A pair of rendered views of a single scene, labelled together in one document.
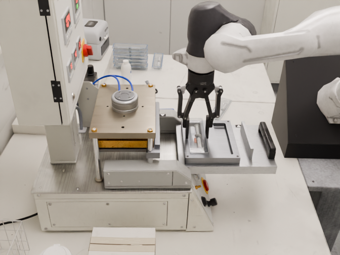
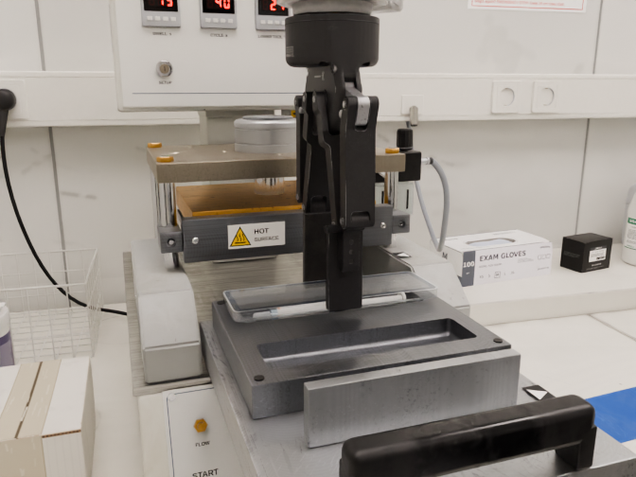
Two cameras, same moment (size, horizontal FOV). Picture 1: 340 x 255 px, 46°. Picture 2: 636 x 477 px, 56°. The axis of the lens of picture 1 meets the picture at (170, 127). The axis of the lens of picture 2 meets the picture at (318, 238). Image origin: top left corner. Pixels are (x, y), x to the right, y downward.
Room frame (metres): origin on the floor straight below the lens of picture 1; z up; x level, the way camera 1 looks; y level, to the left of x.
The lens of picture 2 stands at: (0.87, -0.56, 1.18)
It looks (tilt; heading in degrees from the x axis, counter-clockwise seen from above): 14 degrees down; 74
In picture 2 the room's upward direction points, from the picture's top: straight up
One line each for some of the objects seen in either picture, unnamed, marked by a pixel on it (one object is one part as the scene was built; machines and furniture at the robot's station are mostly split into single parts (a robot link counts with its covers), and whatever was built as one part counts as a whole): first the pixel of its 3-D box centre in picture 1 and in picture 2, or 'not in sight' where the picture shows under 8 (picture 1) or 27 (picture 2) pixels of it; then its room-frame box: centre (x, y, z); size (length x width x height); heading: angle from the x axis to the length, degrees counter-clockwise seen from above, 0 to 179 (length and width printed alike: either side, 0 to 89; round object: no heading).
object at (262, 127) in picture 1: (266, 139); (473, 452); (1.03, -0.31, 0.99); 0.15 x 0.02 x 0.04; 3
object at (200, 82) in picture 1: (200, 82); (331, 76); (1.02, -0.08, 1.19); 0.08 x 0.08 x 0.09
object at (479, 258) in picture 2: not in sight; (489, 256); (1.55, 0.51, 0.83); 0.23 x 0.12 x 0.07; 6
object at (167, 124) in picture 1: (151, 121); (398, 273); (1.15, 0.07, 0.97); 0.26 x 0.05 x 0.07; 93
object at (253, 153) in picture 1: (223, 143); (370, 372); (1.02, -0.17, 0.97); 0.30 x 0.22 x 0.08; 93
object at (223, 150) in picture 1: (208, 140); (347, 334); (1.02, -0.12, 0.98); 0.20 x 0.17 x 0.03; 3
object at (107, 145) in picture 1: (126, 117); (275, 185); (1.01, 0.13, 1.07); 0.22 x 0.17 x 0.10; 3
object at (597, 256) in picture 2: not in sight; (586, 252); (1.78, 0.49, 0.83); 0.09 x 0.06 x 0.07; 11
